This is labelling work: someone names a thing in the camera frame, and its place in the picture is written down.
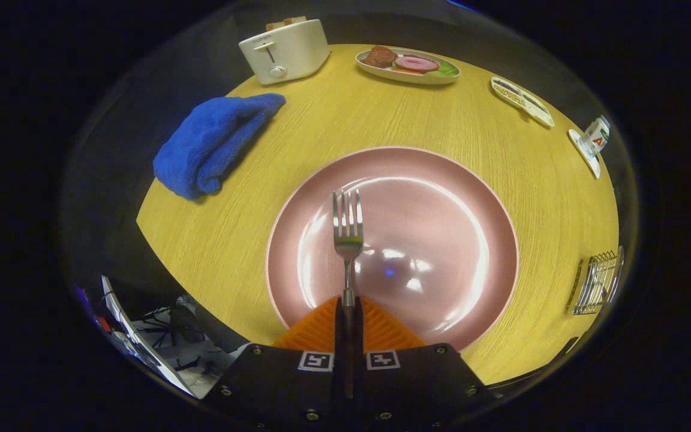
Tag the large pink plate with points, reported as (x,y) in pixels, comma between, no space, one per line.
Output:
(441,228)

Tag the black tripod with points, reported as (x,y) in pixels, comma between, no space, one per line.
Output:
(177,327)

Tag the brown meat patty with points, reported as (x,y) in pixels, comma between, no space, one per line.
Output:
(379,57)

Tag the toast slice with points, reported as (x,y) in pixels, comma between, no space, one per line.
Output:
(295,21)
(275,26)

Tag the pink ham slice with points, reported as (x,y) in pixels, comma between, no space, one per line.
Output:
(417,63)

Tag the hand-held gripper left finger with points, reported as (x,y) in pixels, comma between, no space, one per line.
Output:
(339,336)

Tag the small white drink bottle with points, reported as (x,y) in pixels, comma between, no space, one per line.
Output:
(596,137)

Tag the white oval food plate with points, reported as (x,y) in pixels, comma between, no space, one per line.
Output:
(405,77)

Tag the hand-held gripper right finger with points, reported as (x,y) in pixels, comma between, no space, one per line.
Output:
(358,336)

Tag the blue folded towel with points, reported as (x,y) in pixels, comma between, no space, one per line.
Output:
(207,144)

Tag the white toaster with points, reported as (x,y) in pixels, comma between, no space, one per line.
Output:
(297,51)

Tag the white square coaster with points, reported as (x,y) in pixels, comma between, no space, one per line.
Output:
(585,157)

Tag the white divided snack tray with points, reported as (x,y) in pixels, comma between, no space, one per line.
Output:
(522,101)

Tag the green lettuce leaf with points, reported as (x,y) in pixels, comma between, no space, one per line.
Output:
(448,69)

